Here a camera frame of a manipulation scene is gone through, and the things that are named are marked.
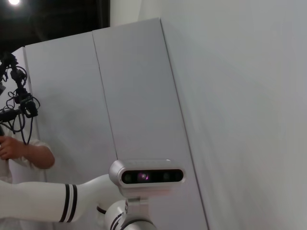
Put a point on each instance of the narrow white partition panel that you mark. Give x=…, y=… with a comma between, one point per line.
x=72, y=95

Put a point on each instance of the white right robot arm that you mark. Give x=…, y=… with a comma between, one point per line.
x=36, y=198

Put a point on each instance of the silver robot head camera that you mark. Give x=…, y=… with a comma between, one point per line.
x=148, y=176

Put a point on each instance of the person's white-sleeved forearm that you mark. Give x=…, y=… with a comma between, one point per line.
x=40, y=155

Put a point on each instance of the white head camera mount bracket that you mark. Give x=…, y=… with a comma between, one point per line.
x=137, y=203

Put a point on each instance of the round ceiling light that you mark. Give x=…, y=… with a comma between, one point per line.
x=15, y=2

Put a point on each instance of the person's bare hand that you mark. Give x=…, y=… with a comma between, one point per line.
x=13, y=147

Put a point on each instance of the wide white partition panel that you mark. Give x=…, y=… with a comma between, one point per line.
x=144, y=95

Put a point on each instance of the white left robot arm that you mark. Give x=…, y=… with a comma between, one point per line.
x=124, y=219

